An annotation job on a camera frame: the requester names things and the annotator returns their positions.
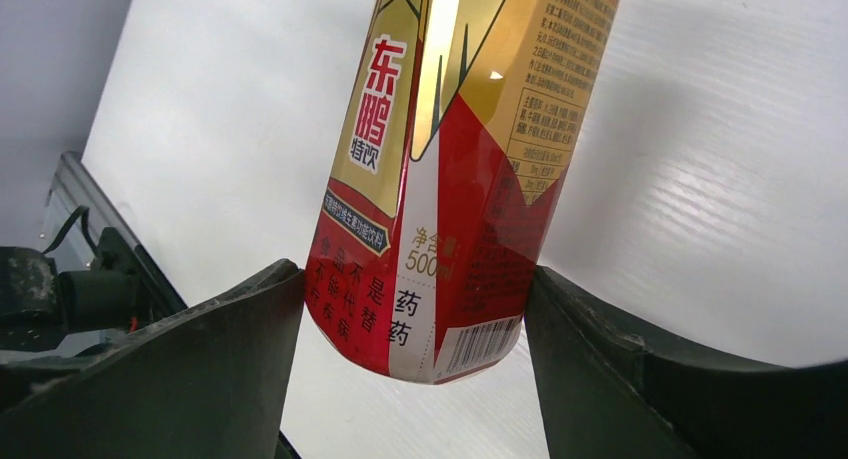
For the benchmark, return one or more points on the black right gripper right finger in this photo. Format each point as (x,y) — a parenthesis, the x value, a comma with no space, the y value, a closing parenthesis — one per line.
(612,385)

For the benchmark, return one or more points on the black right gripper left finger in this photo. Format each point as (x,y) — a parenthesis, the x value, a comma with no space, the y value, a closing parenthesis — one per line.
(207,382)

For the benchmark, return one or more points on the brown tea bottle red label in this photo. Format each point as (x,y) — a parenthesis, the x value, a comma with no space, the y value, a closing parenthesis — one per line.
(459,132)

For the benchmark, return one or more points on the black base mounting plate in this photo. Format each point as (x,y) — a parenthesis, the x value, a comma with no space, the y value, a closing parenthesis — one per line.
(40,305)

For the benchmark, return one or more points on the aluminium frame rail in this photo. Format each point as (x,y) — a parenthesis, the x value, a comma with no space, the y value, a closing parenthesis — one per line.
(71,187)

